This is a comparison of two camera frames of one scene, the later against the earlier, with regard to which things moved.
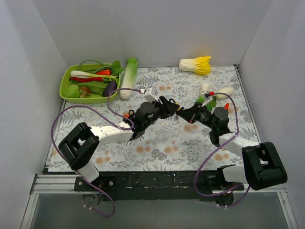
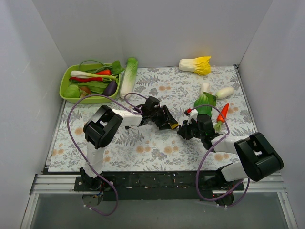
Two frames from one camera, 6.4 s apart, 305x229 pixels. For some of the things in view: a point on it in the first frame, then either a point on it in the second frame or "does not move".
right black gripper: x=191 y=114 → x=187 y=131
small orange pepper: x=107 y=72 does not move
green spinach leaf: x=116 y=68 does not move
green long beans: x=95 y=70 does not move
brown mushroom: x=85 y=90 does not move
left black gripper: x=168 y=108 → x=164 y=117
